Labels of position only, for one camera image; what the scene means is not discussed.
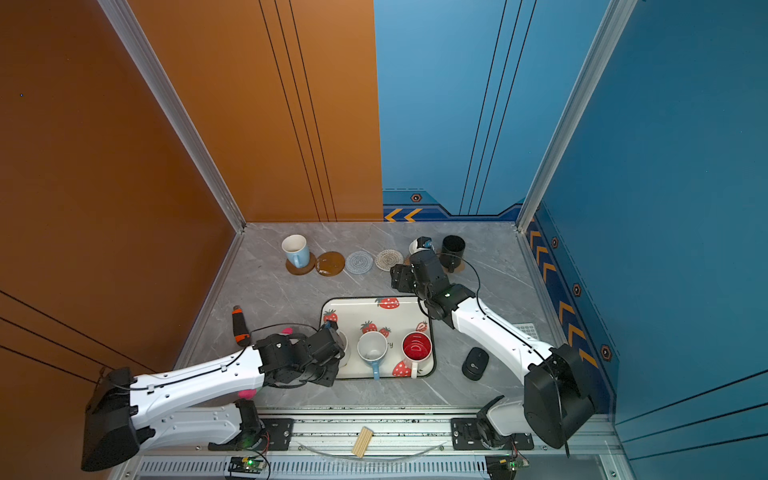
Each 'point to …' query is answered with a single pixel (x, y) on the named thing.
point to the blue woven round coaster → (359, 262)
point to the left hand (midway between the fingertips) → (337, 370)
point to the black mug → (452, 252)
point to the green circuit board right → (504, 466)
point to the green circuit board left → (248, 464)
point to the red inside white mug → (416, 347)
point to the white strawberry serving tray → (395, 317)
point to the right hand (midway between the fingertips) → (399, 271)
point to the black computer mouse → (475, 364)
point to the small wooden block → (363, 442)
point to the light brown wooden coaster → (304, 270)
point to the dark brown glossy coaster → (330, 264)
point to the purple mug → (413, 247)
